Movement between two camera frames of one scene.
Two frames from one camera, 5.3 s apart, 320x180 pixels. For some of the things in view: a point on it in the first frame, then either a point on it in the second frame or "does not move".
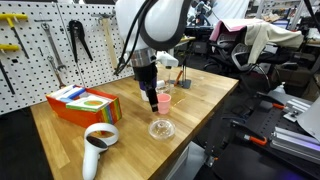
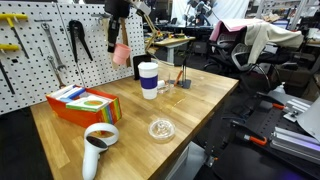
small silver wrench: x=61 y=84 does not move
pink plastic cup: x=163 y=100 -> x=121 y=53
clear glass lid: x=162 y=129 does not move
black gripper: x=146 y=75 -> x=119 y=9
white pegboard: x=49 y=46 does not move
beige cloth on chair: x=258 y=35 does not move
